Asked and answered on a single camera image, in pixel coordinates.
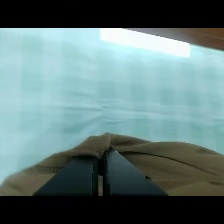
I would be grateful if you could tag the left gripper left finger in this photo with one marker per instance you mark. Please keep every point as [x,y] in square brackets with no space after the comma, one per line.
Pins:
[75,176]

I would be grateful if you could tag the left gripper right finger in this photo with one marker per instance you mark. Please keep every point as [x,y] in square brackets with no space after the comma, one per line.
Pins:
[125,176]

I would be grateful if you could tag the brown shirt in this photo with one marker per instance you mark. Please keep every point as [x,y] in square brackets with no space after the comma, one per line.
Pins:
[186,166]

